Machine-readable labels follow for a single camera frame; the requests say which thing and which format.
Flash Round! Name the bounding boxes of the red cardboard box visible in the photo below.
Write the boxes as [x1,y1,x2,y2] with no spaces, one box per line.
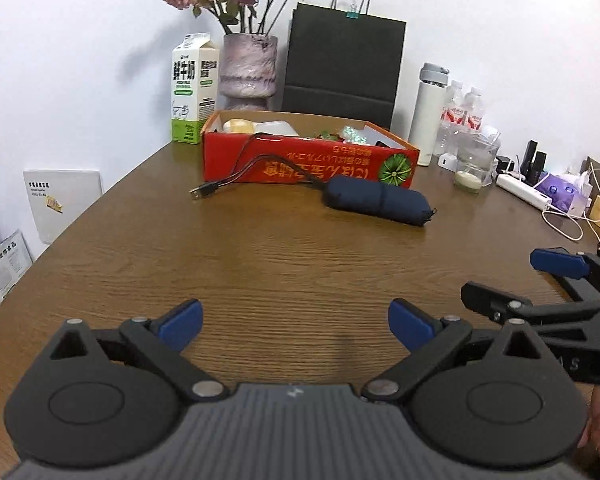
[201,110,421,188]

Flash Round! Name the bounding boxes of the purple tissue pack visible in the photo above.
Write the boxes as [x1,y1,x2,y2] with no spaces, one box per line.
[537,172,593,216]

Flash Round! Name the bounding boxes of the white charging cable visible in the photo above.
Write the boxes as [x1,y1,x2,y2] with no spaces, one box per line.
[542,204,586,241]

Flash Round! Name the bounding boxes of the black paper bag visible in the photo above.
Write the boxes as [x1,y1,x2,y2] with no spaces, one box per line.
[281,0,407,133]

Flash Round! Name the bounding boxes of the wooden desktop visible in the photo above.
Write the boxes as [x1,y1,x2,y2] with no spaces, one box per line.
[0,140,600,466]

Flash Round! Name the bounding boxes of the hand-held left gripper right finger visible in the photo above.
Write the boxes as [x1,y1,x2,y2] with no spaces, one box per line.
[362,299,548,403]

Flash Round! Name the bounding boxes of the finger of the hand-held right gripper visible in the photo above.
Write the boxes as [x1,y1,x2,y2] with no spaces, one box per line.
[530,247,600,307]
[461,281,600,333]

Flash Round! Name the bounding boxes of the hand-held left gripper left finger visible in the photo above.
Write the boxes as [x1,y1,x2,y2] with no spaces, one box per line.
[50,299,231,403]

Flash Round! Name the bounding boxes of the green white milk carton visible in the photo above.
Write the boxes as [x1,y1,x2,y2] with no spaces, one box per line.
[171,32,220,145]

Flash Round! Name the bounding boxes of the thin black usb cable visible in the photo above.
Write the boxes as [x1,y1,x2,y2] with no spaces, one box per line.
[189,132,331,204]

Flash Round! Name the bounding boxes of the black upright device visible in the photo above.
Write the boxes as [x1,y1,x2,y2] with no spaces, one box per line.
[526,140,548,186]

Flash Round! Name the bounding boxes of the glass jar with cream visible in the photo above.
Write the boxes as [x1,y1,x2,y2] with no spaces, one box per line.
[457,132,501,186]

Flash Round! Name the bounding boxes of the pink marbled vase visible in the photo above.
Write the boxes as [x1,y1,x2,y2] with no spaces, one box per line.
[218,34,279,111]

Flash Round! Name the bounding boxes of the blue white printed bag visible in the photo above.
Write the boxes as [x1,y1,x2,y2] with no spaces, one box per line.
[0,229,33,318]

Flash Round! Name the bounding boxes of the white thermos bottle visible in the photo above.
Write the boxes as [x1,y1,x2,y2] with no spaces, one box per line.
[409,62,451,167]

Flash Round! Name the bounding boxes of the navy fabric pouch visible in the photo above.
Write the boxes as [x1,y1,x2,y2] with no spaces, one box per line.
[322,176,437,229]

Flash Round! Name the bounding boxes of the white bowl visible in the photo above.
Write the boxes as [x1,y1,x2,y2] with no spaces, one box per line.
[254,120,301,138]

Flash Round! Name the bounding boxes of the clear water bottle red label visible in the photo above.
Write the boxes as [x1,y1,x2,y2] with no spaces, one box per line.
[437,80,466,158]
[461,86,485,136]

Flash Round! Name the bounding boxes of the white power strip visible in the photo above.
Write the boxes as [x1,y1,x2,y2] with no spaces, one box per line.
[496,172,552,209]

